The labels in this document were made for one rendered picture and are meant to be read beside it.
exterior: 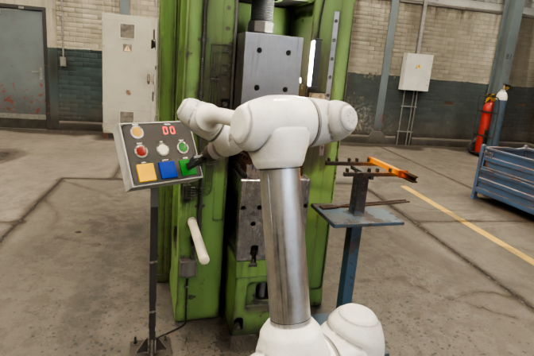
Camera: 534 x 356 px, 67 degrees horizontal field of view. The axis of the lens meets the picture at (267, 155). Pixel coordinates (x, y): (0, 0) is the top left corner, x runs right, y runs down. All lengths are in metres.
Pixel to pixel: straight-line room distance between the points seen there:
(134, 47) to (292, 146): 6.53
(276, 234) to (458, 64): 9.06
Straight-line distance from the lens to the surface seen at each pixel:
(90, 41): 8.14
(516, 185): 5.51
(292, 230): 0.96
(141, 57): 7.35
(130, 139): 1.78
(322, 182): 2.42
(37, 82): 8.41
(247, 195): 2.06
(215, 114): 1.37
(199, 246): 1.94
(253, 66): 2.01
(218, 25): 2.12
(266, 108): 0.92
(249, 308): 2.40
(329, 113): 1.01
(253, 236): 2.15
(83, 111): 8.24
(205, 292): 2.48
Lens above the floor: 1.49
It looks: 13 degrees down
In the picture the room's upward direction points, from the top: 5 degrees clockwise
